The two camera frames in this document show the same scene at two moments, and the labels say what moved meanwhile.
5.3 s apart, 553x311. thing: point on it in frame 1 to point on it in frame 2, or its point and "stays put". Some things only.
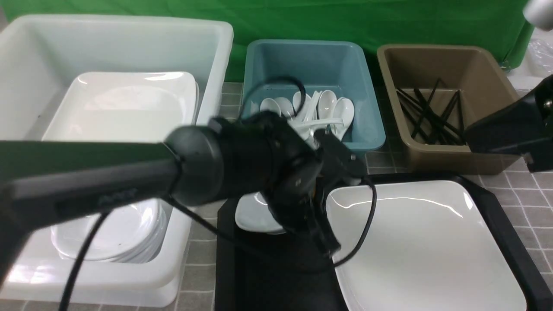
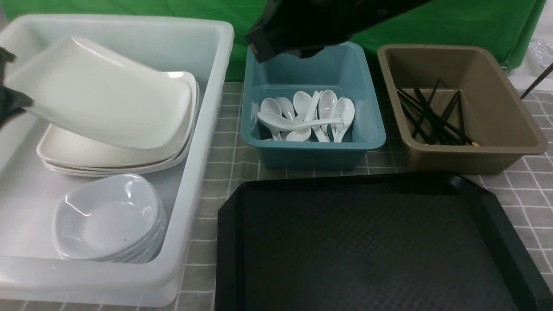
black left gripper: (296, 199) to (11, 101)
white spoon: (286, 107) stays put
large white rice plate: (433, 247) to (74, 82)
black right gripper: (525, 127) to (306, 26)
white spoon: (293, 124) stays put
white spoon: (270, 104) stays put
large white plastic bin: (41, 57) stays put
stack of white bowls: (133, 234) stays put
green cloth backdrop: (499, 25) stays put
